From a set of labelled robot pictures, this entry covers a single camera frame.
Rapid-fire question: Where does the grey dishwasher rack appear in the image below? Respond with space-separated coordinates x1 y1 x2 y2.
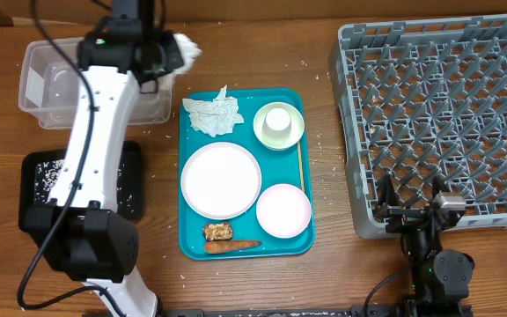
329 14 507 239

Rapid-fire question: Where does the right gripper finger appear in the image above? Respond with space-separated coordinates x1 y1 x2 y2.
430 176 452 207
377 174 400 208

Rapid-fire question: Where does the brown food chunk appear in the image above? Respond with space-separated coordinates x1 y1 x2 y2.
202 222 233 241

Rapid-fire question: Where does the wooden chopstick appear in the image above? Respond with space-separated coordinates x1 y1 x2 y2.
297 140 305 193

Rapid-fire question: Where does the small pink-rimmed white plate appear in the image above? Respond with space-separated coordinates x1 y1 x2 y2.
255 184 312 239

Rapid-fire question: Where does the carrot piece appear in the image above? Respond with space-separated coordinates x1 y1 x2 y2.
203 240 261 254

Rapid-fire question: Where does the rice pile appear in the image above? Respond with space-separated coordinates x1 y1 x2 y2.
33 159 136 213

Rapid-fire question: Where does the white cup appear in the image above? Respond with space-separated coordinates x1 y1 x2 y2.
264 107 291 136

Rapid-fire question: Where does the white napkin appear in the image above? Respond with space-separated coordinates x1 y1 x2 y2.
163 33 202 83
182 85 245 137

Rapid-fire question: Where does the light green bowl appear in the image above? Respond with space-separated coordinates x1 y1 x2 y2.
253 102 305 151

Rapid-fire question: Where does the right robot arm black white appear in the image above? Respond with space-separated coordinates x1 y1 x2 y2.
363 174 475 317

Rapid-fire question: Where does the large white plate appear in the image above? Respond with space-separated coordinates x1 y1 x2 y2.
180 142 262 220

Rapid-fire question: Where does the teal serving tray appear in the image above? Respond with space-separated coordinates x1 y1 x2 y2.
179 88 316 261

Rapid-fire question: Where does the black rectangular tray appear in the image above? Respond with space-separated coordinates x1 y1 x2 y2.
18 141 143 231

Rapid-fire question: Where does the clear plastic bin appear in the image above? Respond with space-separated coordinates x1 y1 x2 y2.
18 41 172 129

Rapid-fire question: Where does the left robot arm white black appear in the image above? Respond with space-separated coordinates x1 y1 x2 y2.
20 1 185 316

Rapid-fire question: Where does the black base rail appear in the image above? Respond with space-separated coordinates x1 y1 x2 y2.
81 304 474 317

